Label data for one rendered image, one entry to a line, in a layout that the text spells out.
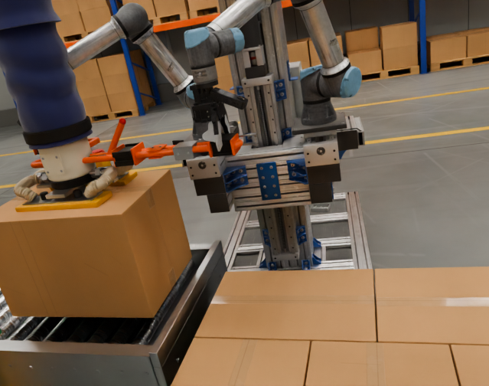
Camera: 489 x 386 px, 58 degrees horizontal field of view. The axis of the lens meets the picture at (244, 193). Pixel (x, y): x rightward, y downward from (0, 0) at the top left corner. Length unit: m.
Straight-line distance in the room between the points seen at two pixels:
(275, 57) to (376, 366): 1.32
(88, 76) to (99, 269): 8.31
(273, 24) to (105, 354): 1.45
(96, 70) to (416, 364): 8.85
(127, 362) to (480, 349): 1.05
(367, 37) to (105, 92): 5.26
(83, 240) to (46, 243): 0.15
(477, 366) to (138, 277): 1.03
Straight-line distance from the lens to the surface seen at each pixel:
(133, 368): 1.56
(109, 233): 1.48
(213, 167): 1.86
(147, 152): 1.51
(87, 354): 1.61
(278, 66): 2.05
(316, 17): 1.68
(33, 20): 1.57
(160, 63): 2.06
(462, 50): 8.88
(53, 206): 1.65
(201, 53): 1.35
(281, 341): 1.48
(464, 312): 1.58
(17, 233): 1.70
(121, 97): 9.52
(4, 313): 2.17
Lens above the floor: 1.51
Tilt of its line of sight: 22 degrees down
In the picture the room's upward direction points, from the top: 11 degrees counter-clockwise
